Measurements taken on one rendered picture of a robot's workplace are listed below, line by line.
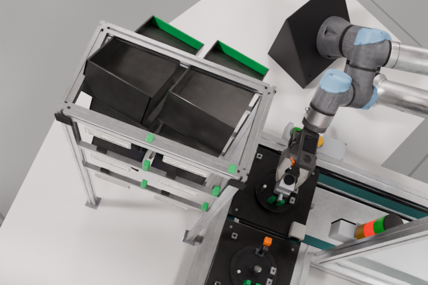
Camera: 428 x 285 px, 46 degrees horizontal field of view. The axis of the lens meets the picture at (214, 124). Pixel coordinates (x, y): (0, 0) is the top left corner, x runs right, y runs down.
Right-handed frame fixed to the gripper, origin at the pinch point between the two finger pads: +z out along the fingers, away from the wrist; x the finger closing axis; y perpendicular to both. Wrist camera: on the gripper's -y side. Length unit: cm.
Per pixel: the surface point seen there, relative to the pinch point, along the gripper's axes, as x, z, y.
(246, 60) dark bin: 25, -37, -22
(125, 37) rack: 48, -39, -41
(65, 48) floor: 111, 39, 121
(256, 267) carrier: 0.5, 20.4, -15.3
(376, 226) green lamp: -16.7, -13.2, -27.7
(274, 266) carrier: -5.7, 22.4, -9.2
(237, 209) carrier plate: 9.8, 15.6, 1.2
